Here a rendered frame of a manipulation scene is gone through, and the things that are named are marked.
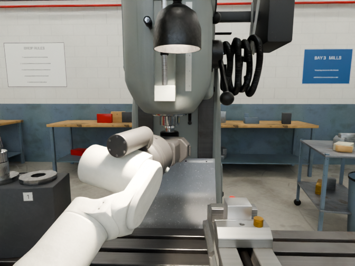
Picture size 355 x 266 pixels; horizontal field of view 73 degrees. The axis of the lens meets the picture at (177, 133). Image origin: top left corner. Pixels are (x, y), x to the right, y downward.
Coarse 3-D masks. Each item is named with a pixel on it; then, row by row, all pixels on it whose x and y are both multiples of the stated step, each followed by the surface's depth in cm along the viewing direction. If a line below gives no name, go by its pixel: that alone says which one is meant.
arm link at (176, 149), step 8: (160, 136) 57; (168, 136) 57; (160, 144) 46; (168, 144) 48; (176, 144) 52; (184, 144) 53; (168, 152) 47; (176, 152) 52; (184, 152) 54; (168, 160) 46; (176, 160) 52; (168, 168) 47
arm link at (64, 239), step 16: (64, 224) 28; (80, 224) 28; (48, 240) 26; (64, 240) 26; (80, 240) 27; (96, 240) 29; (32, 256) 25; (48, 256) 25; (64, 256) 26; (80, 256) 27
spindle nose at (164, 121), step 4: (160, 116) 58; (176, 116) 58; (160, 120) 59; (164, 120) 57; (168, 120) 57; (172, 120) 57; (176, 120) 58; (160, 124) 59; (164, 124) 58; (168, 124) 57; (172, 124) 57; (176, 124) 58
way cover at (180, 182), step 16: (192, 160) 98; (208, 160) 98; (176, 176) 96; (192, 176) 96; (208, 176) 96; (160, 192) 95; (176, 192) 94; (192, 192) 94; (208, 192) 94; (160, 208) 91; (176, 208) 91; (192, 208) 91; (144, 224) 87; (160, 224) 87; (176, 224) 87; (192, 224) 87
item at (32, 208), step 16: (16, 176) 65; (32, 176) 65; (48, 176) 64; (64, 176) 68; (0, 192) 59; (16, 192) 59; (32, 192) 60; (48, 192) 60; (64, 192) 68; (0, 208) 60; (16, 208) 60; (32, 208) 60; (48, 208) 61; (64, 208) 68; (0, 224) 60; (16, 224) 61; (32, 224) 61; (48, 224) 61; (0, 240) 61; (16, 240) 61; (32, 240) 62; (0, 256) 61; (16, 256) 62
